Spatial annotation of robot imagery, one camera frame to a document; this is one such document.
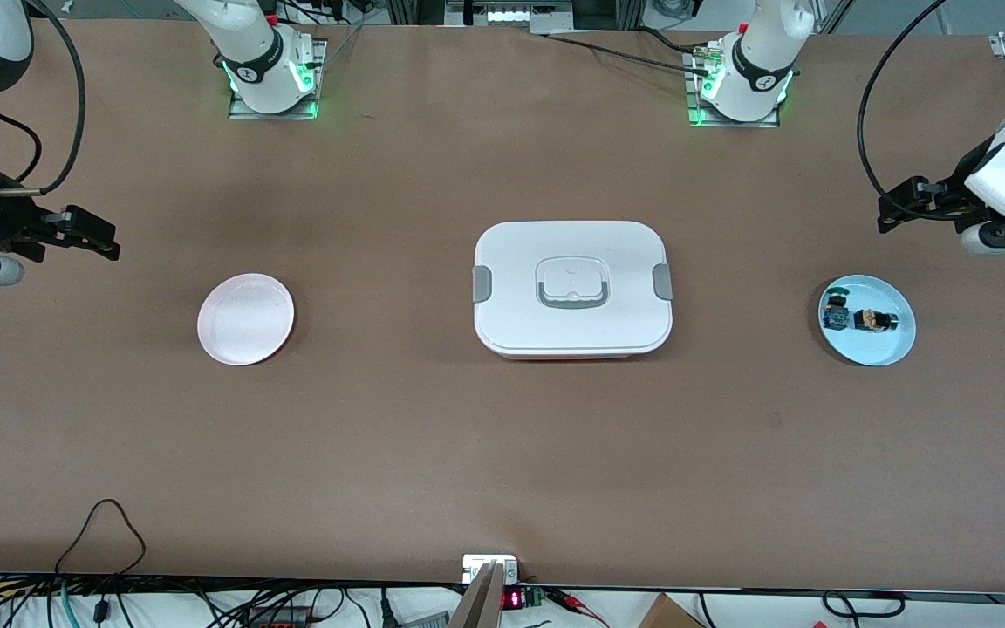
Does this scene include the orange push-button switch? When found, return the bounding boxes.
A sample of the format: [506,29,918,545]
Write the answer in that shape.
[852,308,899,335]

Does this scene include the light blue round plate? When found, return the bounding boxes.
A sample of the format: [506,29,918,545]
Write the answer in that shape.
[818,275,917,367]

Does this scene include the pink round plate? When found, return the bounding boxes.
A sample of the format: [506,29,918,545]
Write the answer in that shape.
[197,273,296,366]

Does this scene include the white lidded box grey clips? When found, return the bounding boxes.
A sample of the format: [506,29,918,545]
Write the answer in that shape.
[472,220,674,361]

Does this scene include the brown cardboard box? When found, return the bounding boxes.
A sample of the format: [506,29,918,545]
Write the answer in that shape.
[637,593,706,628]

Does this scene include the red clip lead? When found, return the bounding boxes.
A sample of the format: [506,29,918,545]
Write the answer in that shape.
[546,588,612,628]

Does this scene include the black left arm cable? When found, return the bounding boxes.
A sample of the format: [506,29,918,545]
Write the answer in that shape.
[857,0,950,201]

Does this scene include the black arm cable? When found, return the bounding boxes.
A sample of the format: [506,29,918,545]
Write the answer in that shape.
[0,0,87,195]
[857,0,950,201]

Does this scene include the blue green switch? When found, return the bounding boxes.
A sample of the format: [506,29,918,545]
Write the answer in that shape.
[823,287,853,331]

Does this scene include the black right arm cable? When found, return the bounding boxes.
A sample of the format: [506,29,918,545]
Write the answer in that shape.
[0,0,87,195]

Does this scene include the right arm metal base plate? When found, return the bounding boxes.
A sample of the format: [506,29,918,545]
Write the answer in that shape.
[227,38,328,121]

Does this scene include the thin black looped cable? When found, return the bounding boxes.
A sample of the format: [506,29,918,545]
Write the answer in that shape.
[54,498,148,578]

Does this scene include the black cable across table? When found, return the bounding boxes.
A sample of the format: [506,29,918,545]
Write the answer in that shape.
[529,30,714,78]

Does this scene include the black flat loop cable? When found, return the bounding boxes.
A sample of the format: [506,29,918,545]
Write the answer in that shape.
[820,590,906,618]

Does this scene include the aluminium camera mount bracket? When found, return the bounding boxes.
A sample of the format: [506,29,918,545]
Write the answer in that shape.
[448,554,522,628]

